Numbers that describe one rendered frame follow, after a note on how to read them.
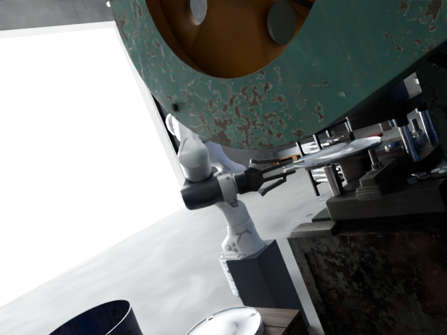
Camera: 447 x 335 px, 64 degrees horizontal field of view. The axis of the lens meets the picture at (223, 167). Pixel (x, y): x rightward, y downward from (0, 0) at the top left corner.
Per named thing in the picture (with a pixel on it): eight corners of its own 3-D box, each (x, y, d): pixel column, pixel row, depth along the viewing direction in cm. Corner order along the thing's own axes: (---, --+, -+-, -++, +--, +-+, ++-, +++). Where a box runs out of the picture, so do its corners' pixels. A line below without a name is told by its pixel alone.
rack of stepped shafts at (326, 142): (341, 198, 340) (306, 104, 332) (312, 197, 383) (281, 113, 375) (374, 180, 356) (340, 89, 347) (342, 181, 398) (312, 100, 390)
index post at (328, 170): (332, 197, 103) (320, 165, 102) (337, 193, 105) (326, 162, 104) (340, 195, 101) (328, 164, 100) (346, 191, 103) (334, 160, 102)
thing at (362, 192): (358, 201, 91) (344, 163, 90) (384, 177, 102) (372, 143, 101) (381, 198, 86) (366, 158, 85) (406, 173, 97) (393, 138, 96)
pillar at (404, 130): (409, 163, 95) (391, 113, 94) (412, 160, 96) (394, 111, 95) (418, 161, 93) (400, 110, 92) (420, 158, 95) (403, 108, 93)
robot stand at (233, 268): (261, 347, 168) (225, 260, 164) (278, 323, 182) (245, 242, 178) (294, 351, 157) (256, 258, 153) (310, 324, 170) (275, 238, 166)
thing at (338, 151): (391, 133, 121) (390, 130, 121) (366, 154, 99) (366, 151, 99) (313, 152, 139) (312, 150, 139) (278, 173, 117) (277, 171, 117)
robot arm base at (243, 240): (214, 262, 168) (203, 234, 166) (236, 243, 182) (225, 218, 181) (252, 258, 153) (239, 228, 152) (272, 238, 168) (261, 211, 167)
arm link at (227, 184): (217, 177, 113) (233, 173, 114) (215, 174, 126) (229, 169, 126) (228, 215, 115) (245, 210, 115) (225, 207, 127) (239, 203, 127)
